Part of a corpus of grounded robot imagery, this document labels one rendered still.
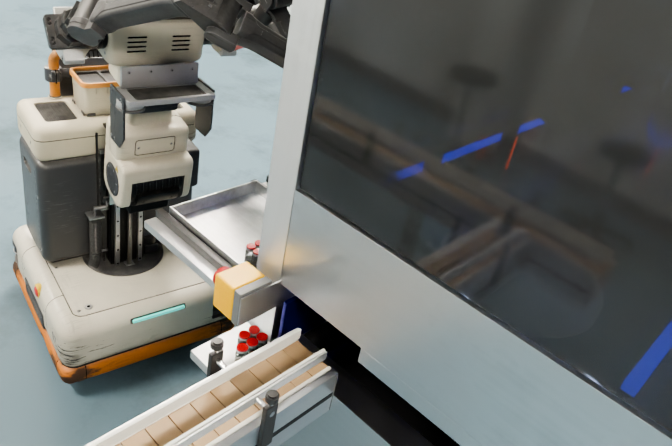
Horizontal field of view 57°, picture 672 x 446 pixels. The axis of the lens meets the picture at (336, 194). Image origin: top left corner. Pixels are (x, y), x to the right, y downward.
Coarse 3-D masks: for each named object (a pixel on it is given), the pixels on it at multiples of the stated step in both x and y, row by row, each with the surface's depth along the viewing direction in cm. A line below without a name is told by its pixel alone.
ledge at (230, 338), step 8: (240, 328) 119; (248, 328) 119; (224, 336) 116; (232, 336) 116; (208, 344) 114; (224, 344) 114; (232, 344) 115; (192, 352) 112; (200, 352) 112; (208, 352) 112; (224, 352) 113; (232, 352) 113; (200, 360) 110; (224, 360) 111; (232, 360) 111
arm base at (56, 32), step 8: (48, 16) 154; (56, 16) 155; (64, 16) 149; (48, 24) 155; (56, 24) 152; (64, 24) 149; (48, 32) 153; (56, 32) 153; (64, 32) 152; (48, 40) 153; (56, 40) 154; (64, 40) 153; (72, 40) 153; (56, 48) 154; (64, 48) 155; (72, 48) 157; (80, 48) 158; (88, 48) 160
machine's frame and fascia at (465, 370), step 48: (288, 240) 106; (336, 240) 98; (288, 288) 110; (336, 288) 101; (384, 288) 93; (432, 288) 86; (384, 336) 96; (432, 336) 89; (480, 336) 83; (432, 384) 91; (480, 384) 85; (528, 384) 80; (576, 384) 75; (480, 432) 87; (528, 432) 81; (576, 432) 76; (624, 432) 72
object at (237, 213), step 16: (224, 192) 155; (240, 192) 159; (256, 192) 162; (176, 208) 145; (192, 208) 149; (208, 208) 152; (224, 208) 153; (240, 208) 155; (256, 208) 156; (192, 224) 139; (208, 224) 146; (224, 224) 148; (240, 224) 149; (256, 224) 150; (208, 240) 136; (224, 240) 142; (240, 240) 143; (224, 256) 133; (240, 256) 138
